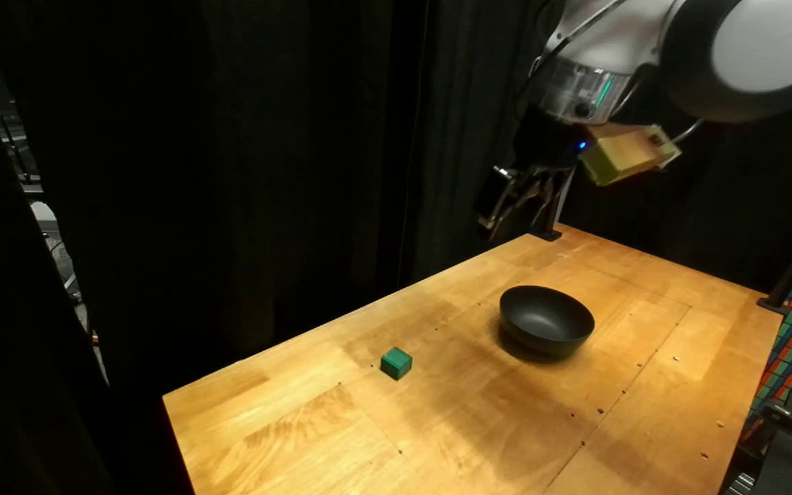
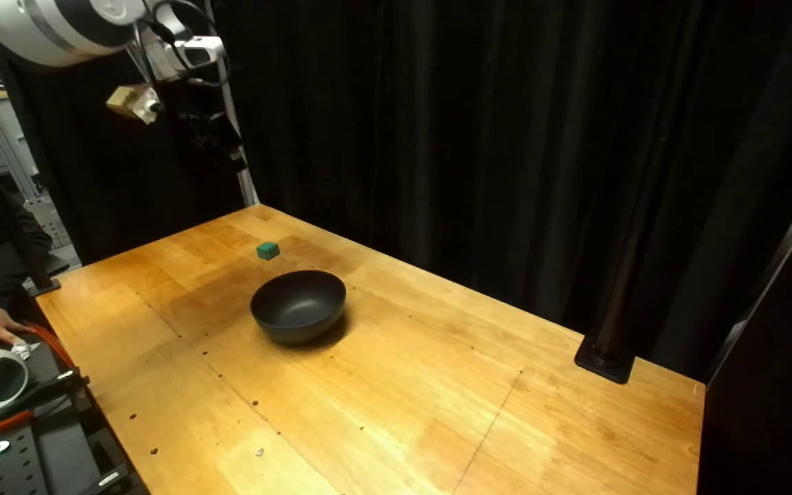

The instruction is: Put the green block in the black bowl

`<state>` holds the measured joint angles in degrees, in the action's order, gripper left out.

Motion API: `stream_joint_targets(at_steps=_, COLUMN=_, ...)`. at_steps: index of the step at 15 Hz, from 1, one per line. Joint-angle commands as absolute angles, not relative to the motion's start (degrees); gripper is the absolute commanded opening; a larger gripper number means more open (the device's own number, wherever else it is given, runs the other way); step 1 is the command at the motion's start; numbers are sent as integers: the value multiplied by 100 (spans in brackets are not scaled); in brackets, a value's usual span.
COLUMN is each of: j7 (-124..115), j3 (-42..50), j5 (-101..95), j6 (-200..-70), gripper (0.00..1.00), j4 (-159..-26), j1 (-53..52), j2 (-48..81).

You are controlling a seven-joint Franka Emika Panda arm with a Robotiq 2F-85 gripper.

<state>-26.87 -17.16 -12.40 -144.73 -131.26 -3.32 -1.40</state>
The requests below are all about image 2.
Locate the beige wrist camera box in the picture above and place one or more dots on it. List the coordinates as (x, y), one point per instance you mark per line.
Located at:
(137, 102)

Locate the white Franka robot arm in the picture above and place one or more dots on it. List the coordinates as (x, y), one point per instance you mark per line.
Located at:
(39, 26)

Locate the black post with base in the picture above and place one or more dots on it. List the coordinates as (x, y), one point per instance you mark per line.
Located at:
(613, 277)

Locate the grey metal frame rail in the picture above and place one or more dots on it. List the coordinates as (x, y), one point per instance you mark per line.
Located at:
(771, 266)

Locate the black bowl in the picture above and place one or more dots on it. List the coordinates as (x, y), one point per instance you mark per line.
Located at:
(299, 305)

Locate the small green block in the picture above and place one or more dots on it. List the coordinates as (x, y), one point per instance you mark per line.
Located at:
(267, 248)

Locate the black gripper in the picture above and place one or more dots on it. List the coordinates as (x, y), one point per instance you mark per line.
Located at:
(199, 99)

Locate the black curtain backdrop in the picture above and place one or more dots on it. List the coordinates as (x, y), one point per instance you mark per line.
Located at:
(508, 138)

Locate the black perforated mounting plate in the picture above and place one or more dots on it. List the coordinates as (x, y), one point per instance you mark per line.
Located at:
(28, 455)

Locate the black side panel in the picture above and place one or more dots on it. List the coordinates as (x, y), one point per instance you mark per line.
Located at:
(776, 366)

